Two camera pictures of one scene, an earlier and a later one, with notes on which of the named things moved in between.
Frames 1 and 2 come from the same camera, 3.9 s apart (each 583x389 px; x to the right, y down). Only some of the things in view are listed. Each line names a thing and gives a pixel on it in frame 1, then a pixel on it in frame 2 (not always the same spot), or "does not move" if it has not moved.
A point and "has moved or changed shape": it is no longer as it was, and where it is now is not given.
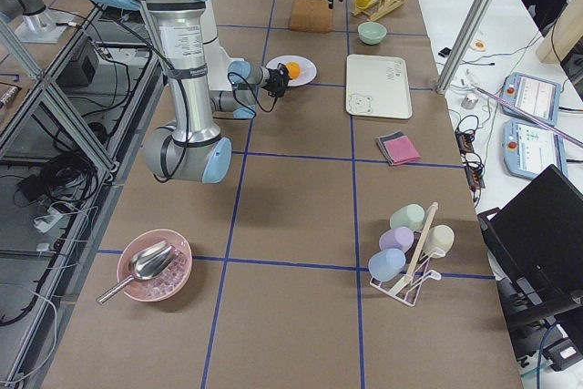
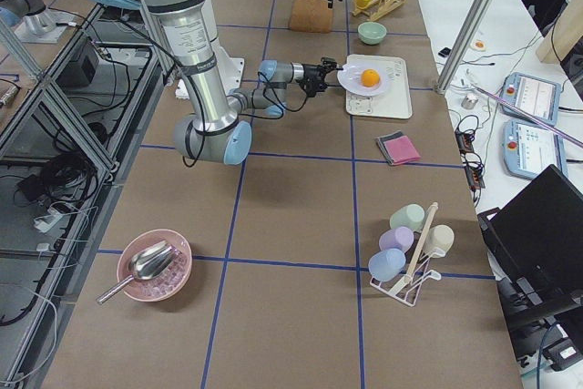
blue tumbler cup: [387, 265] does not move
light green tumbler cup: [412, 216] does not move
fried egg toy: [478, 45] does not move
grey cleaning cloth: [382, 138] does not move
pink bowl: [168, 285] does not move
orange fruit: [294, 69] has moved or changed shape
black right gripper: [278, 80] → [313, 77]
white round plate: [301, 71] has moved or changed shape
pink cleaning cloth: [402, 150] does not move
